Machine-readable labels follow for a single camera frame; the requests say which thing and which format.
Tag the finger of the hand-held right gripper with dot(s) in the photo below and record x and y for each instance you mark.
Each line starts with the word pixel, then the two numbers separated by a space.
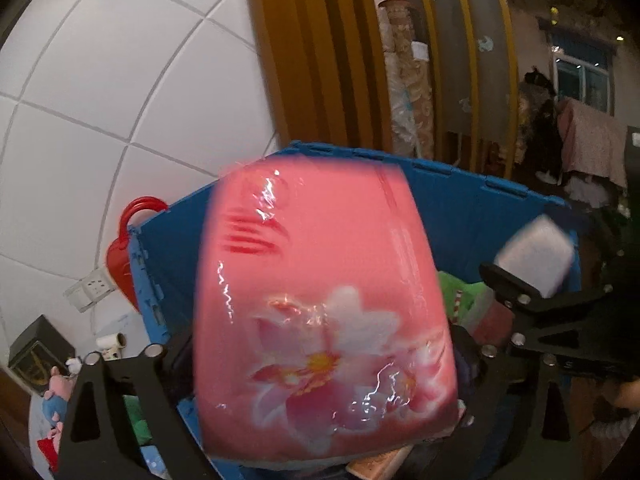
pixel 505 282
pixel 595 235

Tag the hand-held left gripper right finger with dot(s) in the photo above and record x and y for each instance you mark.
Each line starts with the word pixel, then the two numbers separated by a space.
pixel 467 360

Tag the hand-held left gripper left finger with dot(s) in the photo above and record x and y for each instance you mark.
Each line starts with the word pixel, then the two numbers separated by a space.
pixel 150 385

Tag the white tissue pack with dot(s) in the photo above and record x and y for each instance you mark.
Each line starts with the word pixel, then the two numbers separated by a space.
pixel 535 255

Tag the blue plastic crate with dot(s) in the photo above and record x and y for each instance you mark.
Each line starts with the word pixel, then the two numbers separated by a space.
pixel 175 260

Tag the pink floral tissue pack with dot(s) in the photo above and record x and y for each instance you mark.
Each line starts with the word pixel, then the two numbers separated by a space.
pixel 325 285

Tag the person's right hand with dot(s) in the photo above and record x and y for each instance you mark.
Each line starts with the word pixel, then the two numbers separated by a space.
pixel 625 397

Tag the green fleece hat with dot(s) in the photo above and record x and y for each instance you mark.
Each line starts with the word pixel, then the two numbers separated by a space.
pixel 465 292

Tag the white paper roll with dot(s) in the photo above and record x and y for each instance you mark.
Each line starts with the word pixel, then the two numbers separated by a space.
pixel 110 342

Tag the white rabbit plush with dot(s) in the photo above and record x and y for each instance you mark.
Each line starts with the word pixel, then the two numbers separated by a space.
pixel 74 365

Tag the pink hanging cloth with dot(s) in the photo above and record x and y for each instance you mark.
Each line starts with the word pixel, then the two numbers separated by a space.
pixel 595 145

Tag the pig plush in blue shirt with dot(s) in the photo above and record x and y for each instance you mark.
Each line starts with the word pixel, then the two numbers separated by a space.
pixel 57 390

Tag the dark hanging clothes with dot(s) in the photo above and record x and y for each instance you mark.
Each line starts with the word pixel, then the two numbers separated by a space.
pixel 540 125

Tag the blue framed window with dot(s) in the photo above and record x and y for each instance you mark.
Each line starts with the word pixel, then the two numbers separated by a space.
pixel 582 75

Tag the rolled patterned fabric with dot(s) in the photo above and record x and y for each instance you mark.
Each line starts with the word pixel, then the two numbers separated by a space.
pixel 405 85

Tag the gold framed grey partition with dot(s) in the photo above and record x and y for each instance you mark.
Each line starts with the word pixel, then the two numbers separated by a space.
pixel 450 60

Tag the orange wooden slat panel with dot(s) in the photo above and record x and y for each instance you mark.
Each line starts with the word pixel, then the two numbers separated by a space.
pixel 310 60

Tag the wall socket panel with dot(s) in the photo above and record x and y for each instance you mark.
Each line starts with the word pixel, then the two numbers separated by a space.
pixel 92 287

